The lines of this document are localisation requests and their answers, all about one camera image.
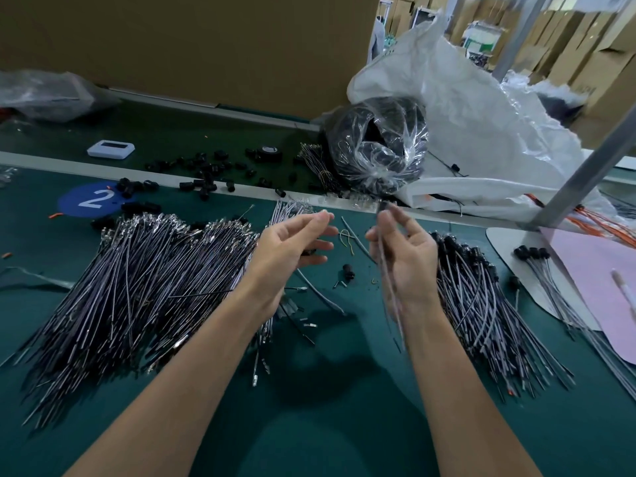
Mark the person's right hand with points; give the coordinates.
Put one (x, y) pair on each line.
(412, 268)

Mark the person's left hand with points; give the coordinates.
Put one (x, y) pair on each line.
(278, 263)

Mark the black plastic caps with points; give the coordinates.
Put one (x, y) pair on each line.
(204, 183)

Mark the person's right forearm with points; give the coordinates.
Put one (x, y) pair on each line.
(467, 407)

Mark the person's left forearm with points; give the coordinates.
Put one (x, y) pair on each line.
(169, 407)

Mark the clear bag with black contents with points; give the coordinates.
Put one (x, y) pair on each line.
(378, 144)

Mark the large white plastic sack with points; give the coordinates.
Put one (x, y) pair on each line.
(489, 119)

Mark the pink paper sheet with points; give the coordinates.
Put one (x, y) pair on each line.
(599, 288)

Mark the blue round number sticker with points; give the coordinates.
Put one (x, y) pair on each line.
(91, 199)

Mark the small white timer device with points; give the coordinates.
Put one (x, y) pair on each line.
(110, 149)

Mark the white pen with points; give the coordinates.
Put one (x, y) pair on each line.
(626, 291)

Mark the brown cardboard panel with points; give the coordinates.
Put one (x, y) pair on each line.
(199, 44)

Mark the clear plastic strip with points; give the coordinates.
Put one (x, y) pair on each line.
(32, 278)

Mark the crumpled clear plastic bag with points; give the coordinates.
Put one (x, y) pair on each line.
(45, 96)

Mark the stack of cardboard boxes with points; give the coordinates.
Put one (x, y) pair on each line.
(604, 52)

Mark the grey metal frame post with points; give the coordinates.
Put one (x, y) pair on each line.
(519, 36)
(591, 166)

